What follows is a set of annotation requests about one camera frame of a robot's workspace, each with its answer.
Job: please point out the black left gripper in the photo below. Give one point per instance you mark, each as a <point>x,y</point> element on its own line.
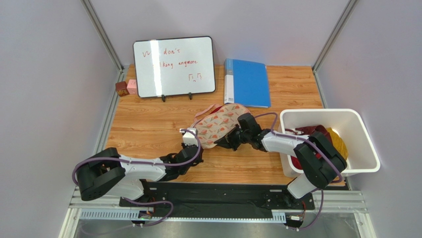
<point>199,159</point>

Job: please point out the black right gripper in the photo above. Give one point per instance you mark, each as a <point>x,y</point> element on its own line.
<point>231,137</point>

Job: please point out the floral mesh laundry bag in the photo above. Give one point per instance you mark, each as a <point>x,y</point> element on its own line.
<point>216,121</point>

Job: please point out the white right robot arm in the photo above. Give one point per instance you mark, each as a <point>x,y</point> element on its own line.
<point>321,163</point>

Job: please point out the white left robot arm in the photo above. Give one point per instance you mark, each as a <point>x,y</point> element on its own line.
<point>109,173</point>

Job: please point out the blue file folder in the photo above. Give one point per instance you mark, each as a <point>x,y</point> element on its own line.
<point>246,83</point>

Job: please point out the dark red clothes pile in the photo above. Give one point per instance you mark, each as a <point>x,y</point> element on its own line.
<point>307,130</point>

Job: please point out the white dry-erase board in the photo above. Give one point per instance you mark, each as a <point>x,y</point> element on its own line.
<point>170,67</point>

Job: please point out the pink cube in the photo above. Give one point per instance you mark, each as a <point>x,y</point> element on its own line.
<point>132,87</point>

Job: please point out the brown cube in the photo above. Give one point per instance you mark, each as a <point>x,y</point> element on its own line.
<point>121,89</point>

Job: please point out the yellow garment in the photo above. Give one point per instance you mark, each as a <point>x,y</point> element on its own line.
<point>338,143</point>

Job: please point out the white plastic bin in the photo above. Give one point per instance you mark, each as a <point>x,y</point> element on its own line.
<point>347,123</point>

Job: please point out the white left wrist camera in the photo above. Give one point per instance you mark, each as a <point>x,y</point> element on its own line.
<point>189,136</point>

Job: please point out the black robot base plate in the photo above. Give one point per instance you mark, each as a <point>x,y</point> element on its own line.
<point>213,200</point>

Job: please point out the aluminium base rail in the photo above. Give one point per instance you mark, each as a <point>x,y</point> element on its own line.
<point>339,213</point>

